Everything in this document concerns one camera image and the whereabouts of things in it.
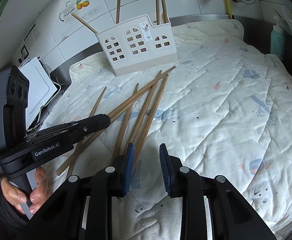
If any white rice spoon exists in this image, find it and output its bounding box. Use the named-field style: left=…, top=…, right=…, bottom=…
left=282, top=5, right=292, bottom=31

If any white plastic utensil holder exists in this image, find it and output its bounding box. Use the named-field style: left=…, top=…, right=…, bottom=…
left=97, top=15, right=178, bottom=76

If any person's left hand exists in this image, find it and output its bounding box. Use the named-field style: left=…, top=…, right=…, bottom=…
left=1, top=166, right=51, bottom=215

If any white quilted mat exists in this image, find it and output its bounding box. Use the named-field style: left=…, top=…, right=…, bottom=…
left=42, top=20, right=292, bottom=239

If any wooden chopstick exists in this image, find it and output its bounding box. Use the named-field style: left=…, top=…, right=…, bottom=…
left=55, top=65, right=176, bottom=176
left=134, top=74, right=169, bottom=167
left=116, top=0, right=121, bottom=24
left=108, top=70, right=171, bottom=120
left=72, top=12, right=98, bottom=35
left=161, top=0, right=169, bottom=23
left=111, top=82, right=140, bottom=160
left=66, top=87, right=108, bottom=178
left=155, top=0, right=160, bottom=25
left=124, top=83, right=157, bottom=153

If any teal soap bottle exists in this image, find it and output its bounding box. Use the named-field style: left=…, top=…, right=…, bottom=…
left=270, top=25, right=285, bottom=60

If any white microwave oven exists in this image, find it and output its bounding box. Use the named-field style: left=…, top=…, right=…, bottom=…
left=20, top=57, right=61, bottom=129

